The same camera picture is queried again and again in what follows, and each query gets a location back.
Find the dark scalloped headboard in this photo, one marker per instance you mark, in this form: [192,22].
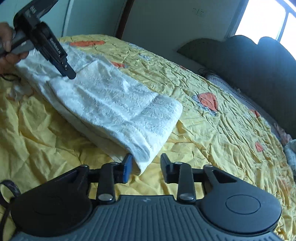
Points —
[264,71]

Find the white wall socket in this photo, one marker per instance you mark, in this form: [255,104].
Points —
[199,12]

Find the bright window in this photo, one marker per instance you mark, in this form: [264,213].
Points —
[274,19]

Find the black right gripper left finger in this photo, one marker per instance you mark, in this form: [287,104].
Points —
[63,204]

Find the yellow carrot print quilt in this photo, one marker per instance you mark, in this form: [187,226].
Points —
[37,144]

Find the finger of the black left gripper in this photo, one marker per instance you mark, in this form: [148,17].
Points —
[65,69]

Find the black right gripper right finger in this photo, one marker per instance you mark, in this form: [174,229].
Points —
[225,201]

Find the peach crumpled cloth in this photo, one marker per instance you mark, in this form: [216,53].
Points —
[285,138]

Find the grey quilted mattress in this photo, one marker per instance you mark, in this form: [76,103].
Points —
[215,79]

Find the folded white printed blanket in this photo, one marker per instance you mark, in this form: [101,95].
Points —
[290,152]

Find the white textured pants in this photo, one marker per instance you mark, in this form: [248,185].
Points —
[114,111]

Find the person's left hand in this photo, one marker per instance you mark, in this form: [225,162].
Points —
[9,61]

